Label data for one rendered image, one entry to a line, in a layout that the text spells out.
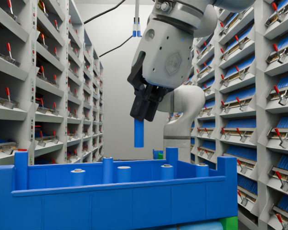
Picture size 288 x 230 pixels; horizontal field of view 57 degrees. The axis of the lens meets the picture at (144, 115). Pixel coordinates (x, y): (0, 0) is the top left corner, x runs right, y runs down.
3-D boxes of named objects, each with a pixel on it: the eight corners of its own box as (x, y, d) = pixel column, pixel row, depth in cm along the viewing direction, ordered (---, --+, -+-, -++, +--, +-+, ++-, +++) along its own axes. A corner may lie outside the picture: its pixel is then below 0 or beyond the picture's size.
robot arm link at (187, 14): (184, 1, 39) (176, 21, 39) (211, 19, 45) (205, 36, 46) (144, -6, 44) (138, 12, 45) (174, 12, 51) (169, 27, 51)
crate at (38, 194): (173, 185, 55) (173, 146, 56) (238, 216, 36) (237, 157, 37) (14, 198, 45) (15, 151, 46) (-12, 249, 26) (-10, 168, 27)
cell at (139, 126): (141, 146, 51) (141, 112, 51) (145, 147, 49) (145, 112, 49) (132, 146, 50) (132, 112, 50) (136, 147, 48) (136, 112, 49)
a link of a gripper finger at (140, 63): (127, 66, 41) (135, 94, 45) (161, 44, 44) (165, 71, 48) (122, 64, 42) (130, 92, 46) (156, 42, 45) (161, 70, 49)
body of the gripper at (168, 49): (174, 13, 39) (150, 85, 42) (207, 32, 47) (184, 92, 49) (140, 6, 44) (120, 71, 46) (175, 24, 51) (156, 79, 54)
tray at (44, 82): (61, 97, 200) (69, 80, 201) (32, 84, 139) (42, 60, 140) (36, 86, 199) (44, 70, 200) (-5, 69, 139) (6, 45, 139)
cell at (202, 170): (204, 206, 39) (204, 162, 39) (211, 210, 37) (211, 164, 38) (193, 207, 39) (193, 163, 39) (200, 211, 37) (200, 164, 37)
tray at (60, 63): (62, 71, 201) (69, 55, 201) (32, 48, 140) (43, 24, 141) (37, 61, 200) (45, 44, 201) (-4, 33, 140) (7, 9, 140)
